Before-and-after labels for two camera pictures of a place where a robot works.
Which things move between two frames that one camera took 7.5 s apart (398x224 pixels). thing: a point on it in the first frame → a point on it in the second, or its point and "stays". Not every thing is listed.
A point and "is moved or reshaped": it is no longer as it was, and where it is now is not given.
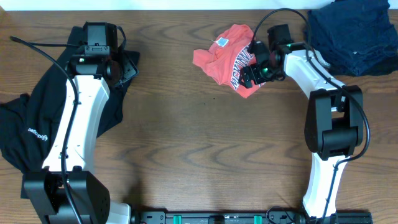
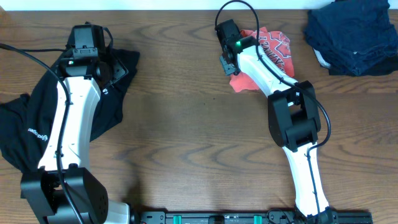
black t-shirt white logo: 28,123 stays
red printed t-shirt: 224,58 is moved or reshaped
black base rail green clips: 250,218 stays
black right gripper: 253,68 → 229,70
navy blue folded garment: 356,37 stays
